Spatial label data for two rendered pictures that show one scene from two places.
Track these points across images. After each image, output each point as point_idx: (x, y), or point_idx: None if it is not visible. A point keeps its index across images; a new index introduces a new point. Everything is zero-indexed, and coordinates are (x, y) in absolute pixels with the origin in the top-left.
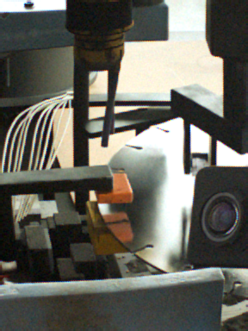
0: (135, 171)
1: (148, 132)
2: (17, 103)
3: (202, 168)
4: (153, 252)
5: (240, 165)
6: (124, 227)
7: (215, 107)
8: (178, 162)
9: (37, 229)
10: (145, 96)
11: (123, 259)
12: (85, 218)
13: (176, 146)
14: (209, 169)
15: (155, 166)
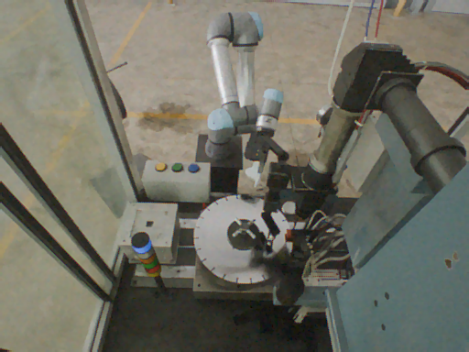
0: (283, 250)
1: (278, 269)
2: (318, 319)
3: (289, 154)
4: (282, 218)
5: (257, 247)
6: (287, 228)
7: (271, 220)
8: (273, 252)
9: (304, 248)
10: (274, 313)
11: (279, 272)
12: (292, 259)
13: (272, 260)
14: (288, 153)
15: (278, 251)
